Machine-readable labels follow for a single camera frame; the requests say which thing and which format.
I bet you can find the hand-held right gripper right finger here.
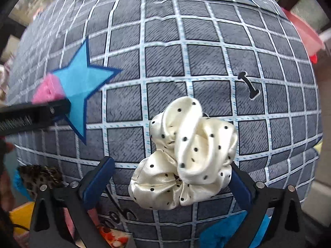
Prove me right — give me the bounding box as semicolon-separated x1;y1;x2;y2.
228;161;306;248

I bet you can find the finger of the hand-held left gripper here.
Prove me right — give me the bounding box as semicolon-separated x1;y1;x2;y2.
0;99;71;137

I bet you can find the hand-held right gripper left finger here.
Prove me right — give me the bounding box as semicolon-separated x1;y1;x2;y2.
31;156;135;248

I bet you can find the pink sponge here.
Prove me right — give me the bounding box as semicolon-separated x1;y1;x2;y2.
31;74;66;104

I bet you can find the large blue cloth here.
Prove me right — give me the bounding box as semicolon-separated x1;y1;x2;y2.
199;210;275;248

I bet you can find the leopard print scrunchie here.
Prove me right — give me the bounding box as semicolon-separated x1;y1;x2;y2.
18;165;64;199

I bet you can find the white polka dot scrunchie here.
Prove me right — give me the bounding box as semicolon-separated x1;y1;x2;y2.
128;96;238;210

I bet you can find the floral tissue pack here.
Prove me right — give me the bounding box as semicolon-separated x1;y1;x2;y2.
100;225;135;248

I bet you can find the grey checked blanket with stars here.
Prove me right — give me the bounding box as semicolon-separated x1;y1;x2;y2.
6;0;325;248

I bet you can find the red plastic basin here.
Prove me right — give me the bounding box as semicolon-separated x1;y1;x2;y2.
281;6;326;64

